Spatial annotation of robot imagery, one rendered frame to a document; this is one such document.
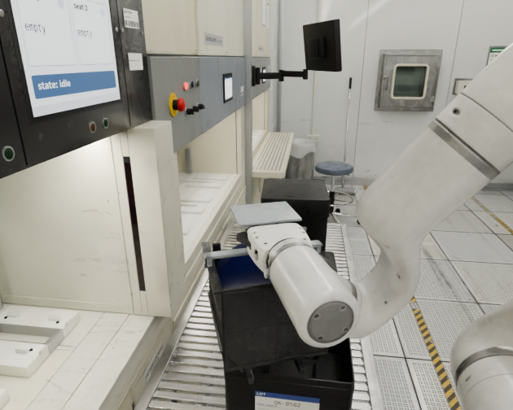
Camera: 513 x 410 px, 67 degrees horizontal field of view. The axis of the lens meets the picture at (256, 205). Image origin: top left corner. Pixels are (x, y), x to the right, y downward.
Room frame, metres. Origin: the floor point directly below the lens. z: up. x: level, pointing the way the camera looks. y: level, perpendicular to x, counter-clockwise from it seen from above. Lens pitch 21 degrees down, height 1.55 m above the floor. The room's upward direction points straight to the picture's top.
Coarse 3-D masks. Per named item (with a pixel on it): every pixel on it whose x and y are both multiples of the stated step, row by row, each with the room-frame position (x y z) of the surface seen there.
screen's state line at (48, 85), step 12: (84, 72) 0.74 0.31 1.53; (96, 72) 0.78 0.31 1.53; (108, 72) 0.83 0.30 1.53; (36, 84) 0.61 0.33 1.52; (48, 84) 0.63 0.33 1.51; (60, 84) 0.66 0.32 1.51; (72, 84) 0.70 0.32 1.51; (84, 84) 0.73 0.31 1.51; (96, 84) 0.78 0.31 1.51; (108, 84) 0.82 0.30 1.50; (36, 96) 0.60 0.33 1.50; (48, 96) 0.63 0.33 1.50
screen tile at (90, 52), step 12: (72, 0) 0.74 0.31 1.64; (84, 0) 0.77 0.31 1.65; (72, 12) 0.73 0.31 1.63; (84, 12) 0.77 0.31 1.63; (96, 12) 0.81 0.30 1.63; (84, 24) 0.76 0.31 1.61; (96, 24) 0.81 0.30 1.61; (108, 36) 0.85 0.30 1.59; (84, 48) 0.75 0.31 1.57; (96, 48) 0.79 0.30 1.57; (108, 48) 0.84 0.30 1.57; (84, 60) 0.75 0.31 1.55; (96, 60) 0.79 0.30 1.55; (108, 60) 0.83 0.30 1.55
